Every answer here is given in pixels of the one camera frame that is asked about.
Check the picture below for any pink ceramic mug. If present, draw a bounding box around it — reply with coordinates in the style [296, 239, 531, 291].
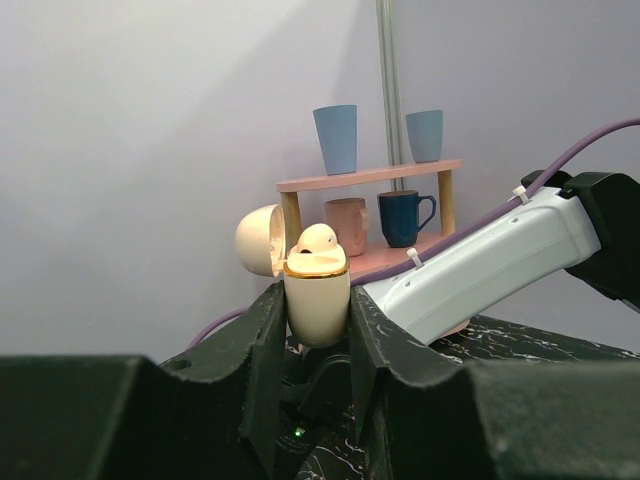
[324, 197, 370, 257]

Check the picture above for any white earbud case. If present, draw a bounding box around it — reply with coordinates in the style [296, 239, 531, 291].
[235, 204, 350, 348]

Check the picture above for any white wireless earbud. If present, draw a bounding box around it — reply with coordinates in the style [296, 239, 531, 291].
[297, 223, 338, 254]

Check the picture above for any aluminium frame rail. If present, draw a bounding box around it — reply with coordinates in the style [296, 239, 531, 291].
[375, 0, 402, 166]

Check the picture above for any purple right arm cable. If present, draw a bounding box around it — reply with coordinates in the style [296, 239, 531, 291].
[187, 115, 640, 354]

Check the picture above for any dark blue ceramic mug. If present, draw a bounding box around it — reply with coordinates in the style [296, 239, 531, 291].
[377, 190, 437, 248]

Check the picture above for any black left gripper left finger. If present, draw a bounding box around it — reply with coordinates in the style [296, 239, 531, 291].
[1, 283, 285, 479]

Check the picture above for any pink three-tier wooden shelf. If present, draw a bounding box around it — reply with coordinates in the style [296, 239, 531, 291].
[275, 158, 471, 334]

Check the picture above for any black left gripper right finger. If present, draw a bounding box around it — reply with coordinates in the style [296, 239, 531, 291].
[348, 287, 639, 479]

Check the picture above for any light blue plastic cup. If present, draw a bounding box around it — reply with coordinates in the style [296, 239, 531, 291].
[313, 104, 358, 176]
[405, 110, 444, 164]

